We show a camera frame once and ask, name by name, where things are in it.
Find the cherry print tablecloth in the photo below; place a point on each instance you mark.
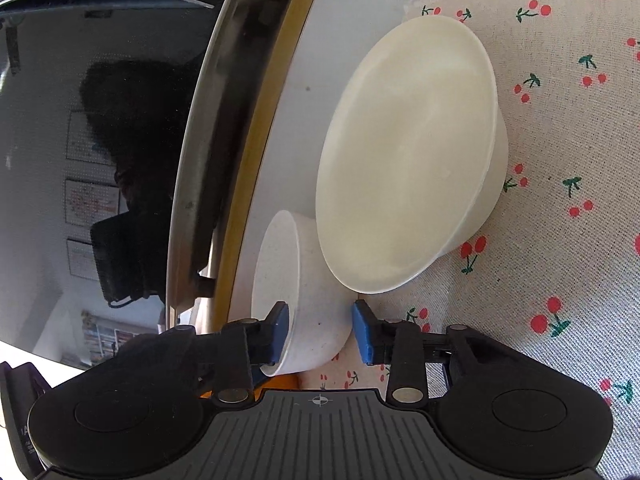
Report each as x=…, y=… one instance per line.
x=575, y=285

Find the white bowl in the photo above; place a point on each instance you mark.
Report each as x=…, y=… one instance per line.
x=320, y=310

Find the cream bowl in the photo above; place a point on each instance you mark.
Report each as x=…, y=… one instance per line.
x=410, y=160

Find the black microwave oven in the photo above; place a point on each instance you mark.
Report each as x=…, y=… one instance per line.
x=100, y=110

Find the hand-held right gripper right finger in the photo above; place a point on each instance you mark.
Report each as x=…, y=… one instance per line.
x=362, y=332

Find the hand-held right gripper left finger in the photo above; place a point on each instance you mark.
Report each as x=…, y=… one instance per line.
x=277, y=332

